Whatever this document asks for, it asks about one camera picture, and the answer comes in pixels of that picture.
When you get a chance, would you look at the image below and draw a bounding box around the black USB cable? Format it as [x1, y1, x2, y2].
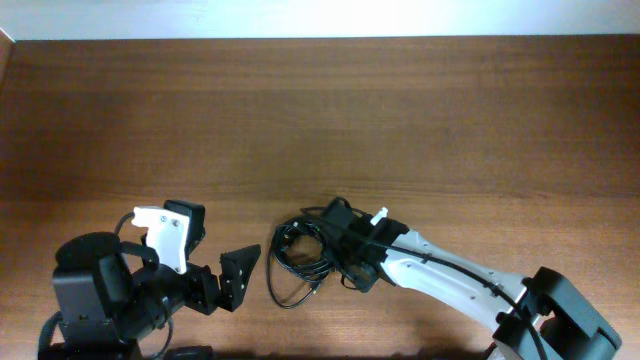
[265, 204, 351, 310]

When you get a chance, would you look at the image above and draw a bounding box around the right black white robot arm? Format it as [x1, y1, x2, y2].
[329, 215, 622, 359]

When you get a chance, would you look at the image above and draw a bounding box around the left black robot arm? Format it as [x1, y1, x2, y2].
[37, 232, 261, 359]

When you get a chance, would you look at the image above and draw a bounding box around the right camera black cable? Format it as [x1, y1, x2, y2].
[299, 206, 551, 360]

